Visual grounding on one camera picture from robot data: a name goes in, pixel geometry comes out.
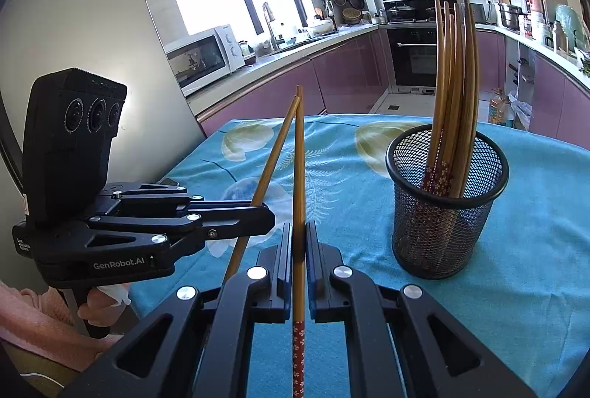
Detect copper pink kettle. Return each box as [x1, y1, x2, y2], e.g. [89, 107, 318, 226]
[525, 0, 547, 39]

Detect white microwave oven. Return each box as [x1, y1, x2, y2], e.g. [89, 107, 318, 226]
[165, 27, 246, 98]

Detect stainless steel pot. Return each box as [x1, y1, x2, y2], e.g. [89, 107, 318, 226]
[497, 4, 524, 30]

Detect black mesh utensil holder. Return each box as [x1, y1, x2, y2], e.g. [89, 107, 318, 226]
[386, 124, 510, 280]

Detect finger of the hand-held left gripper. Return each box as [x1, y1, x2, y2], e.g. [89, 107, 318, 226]
[98, 179, 208, 217]
[85, 203, 276, 259]

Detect white refrigerator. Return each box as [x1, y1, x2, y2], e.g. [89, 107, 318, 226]
[0, 0, 207, 233]

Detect wooden chopstick red patterned end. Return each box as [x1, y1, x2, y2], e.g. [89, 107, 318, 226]
[291, 84, 307, 398]
[433, 1, 455, 196]

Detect plain bamboo chopstick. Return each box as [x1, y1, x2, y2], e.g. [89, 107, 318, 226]
[222, 96, 301, 288]

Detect cooking oil bottle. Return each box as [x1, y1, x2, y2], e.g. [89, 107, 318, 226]
[489, 89, 513, 127]

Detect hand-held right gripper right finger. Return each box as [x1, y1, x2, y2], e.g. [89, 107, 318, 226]
[305, 220, 538, 398]

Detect teal glass jar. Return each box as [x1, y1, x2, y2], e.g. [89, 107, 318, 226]
[555, 4, 586, 53]

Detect blue floral tablecloth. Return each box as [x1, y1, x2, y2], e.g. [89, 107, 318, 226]
[122, 114, 590, 398]

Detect white plastic bag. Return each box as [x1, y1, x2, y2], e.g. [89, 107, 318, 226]
[511, 100, 531, 131]

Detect black built-in oven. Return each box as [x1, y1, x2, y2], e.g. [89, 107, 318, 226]
[386, 27, 443, 89]

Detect bunch of wooden chopsticks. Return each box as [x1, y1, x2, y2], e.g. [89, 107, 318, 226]
[442, 0, 481, 200]

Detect white casserole pot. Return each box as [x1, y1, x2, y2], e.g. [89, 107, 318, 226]
[306, 17, 336, 35]

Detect metal kitchen faucet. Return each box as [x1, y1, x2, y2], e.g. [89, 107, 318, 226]
[262, 1, 282, 53]

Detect person's left hand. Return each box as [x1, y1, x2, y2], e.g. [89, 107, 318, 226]
[76, 284, 132, 327]

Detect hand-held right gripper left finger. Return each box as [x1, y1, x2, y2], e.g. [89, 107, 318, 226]
[60, 222, 293, 398]

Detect purple kitchen base cabinets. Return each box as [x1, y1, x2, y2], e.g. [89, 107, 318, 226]
[196, 29, 590, 159]

